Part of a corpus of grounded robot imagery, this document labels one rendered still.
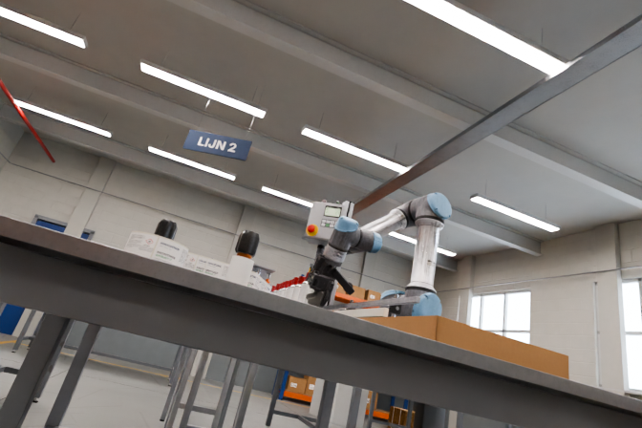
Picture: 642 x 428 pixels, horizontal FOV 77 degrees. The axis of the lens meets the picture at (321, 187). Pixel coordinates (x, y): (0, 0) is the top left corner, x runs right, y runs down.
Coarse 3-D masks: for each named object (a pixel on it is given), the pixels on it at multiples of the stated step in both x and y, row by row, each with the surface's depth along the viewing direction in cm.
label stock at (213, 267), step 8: (208, 264) 171; (216, 264) 172; (224, 264) 174; (208, 272) 170; (216, 272) 171; (224, 272) 173; (256, 272) 179; (248, 280) 176; (256, 280) 180; (264, 280) 193; (256, 288) 183; (264, 288) 195
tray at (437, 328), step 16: (368, 320) 80; (384, 320) 74; (400, 320) 69; (416, 320) 65; (432, 320) 61; (448, 320) 61; (432, 336) 60; (448, 336) 60; (464, 336) 61; (480, 336) 62; (496, 336) 63; (480, 352) 61; (496, 352) 62; (512, 352) 63; (528, 352) 64; (544, 352) 65; (544, 368) 64; (560, 368) 66
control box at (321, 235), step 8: (312, 208) 197; (320, 208) 196; (312, 216) 195; (320, 216) 194; (312, 224) 193; (320, 224) 192; (312, 232) 191; (320, 232) 190; (328, 232) 189; (312, 240) 193; (320, 240) 190; (328, 240) 188
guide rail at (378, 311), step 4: (376, 308) 96; (380, 308) 94; (384, 308) 92; (340, 312) 114; (344, 312) 112; (348, 312) 109; (352, 312) 107; (356, 312) 105; (360, 312) 103; (364, 312) 101; (368, 312) 99; (372, 312) 97; (376, 312) 95; (380, 312) 93; (384, 312) 92; (356, 316) 104; (360, 316) 102; (364, 316) 100; (368, 316) 98; (372, 316) 97; (376, 316) 95; (380, 316) 93; (384, 316) 92
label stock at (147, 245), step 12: (132, 240) 133; (144, 240) 132; (156, 240) 132; (168, 240) 134; (132, 252) 130; (144, 252) 130; (156, 252) 131; (168, 252) 133; (180, 252) 137; (180, 264) 138
